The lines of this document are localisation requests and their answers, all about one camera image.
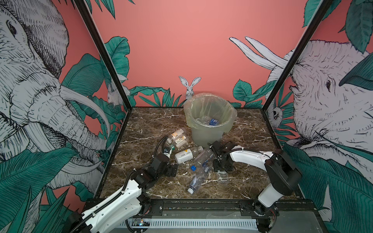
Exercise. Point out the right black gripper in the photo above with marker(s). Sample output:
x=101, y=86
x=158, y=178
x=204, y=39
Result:
x=228, y=169

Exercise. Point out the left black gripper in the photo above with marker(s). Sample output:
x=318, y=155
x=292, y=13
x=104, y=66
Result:
x=169, y=172

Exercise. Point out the blue label bottle white cap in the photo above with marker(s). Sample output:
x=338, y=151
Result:
x=210, y=121

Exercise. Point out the tall white label water bottle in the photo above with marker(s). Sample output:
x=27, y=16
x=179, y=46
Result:
x=223, y=177

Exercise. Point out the blue label water bottle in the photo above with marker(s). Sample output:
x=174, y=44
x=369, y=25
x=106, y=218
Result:
x=201, y=121

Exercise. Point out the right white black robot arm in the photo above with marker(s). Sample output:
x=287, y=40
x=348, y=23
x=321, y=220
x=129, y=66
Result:
x=283, y=173

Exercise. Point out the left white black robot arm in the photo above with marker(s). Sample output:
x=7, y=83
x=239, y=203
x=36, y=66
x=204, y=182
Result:
x=128, y=201

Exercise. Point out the green mesh waste bin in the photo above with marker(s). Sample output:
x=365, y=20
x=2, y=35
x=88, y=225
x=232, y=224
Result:
x=203, y=137

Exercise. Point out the translucent plastic bin liner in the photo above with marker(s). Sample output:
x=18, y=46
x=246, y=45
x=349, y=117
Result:
x=210, y=105

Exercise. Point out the clear bottle blue cap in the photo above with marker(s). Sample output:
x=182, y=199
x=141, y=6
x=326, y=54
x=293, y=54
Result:
x=201, y=159

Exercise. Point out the white label bottle lying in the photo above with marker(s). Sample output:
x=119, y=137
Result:
x=188, y=154

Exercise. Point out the beige label small bottle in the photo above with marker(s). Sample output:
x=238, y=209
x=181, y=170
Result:
x=180, y=142

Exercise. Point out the crushed clear bottle white cap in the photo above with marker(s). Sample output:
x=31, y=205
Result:
x=198, y=180

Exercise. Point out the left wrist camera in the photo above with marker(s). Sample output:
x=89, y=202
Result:
x=167, y=151

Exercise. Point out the black front mounting rail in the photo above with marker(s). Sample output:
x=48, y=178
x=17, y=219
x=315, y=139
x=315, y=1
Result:
x=159, y=207

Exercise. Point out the white slotted cable duct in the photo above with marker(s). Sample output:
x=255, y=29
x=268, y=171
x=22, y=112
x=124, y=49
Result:
x=190, y=223

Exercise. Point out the left black frame post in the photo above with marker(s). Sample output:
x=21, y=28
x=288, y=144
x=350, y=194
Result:
x=97, y=39

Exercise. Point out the black frame post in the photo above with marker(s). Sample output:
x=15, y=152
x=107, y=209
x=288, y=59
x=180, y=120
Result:
x=97, y=39
x=316, y=19

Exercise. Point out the right black frame post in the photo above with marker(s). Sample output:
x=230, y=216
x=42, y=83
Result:
x=316, y=19

